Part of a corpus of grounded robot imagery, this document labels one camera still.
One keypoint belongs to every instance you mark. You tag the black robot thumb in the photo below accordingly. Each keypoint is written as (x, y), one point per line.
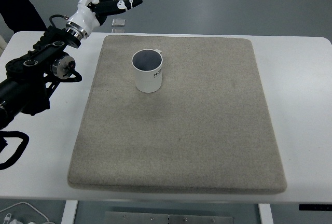
(109, 8)

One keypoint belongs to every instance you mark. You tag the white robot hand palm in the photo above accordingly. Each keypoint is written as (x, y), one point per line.
(84, 20)

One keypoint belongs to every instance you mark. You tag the white cup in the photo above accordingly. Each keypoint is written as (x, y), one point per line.
(147, 69)

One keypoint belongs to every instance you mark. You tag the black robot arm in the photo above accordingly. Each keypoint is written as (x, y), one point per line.
(33, 77)

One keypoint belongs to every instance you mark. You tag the metal floor socket plate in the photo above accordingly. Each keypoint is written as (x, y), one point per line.
(118, 25)

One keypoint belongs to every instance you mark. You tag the person in dark clothes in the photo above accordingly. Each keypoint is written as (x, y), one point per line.
(21, 15)

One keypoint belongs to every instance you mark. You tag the beige felt mat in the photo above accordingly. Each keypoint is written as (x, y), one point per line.
(207, 129)

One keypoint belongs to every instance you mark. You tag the white table leg left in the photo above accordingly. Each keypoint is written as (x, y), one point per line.
(69, 212)

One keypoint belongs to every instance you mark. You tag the white table leg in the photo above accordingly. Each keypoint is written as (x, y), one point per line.
(265, 214)
(69, 212)

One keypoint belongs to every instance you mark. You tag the white table leg right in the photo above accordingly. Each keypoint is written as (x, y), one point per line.
(265, 214)

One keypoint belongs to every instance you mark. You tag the black desk control panel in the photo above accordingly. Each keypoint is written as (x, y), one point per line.
(315, 207)

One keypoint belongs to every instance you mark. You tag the metal table base plate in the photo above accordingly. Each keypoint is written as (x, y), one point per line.
(151, 218)

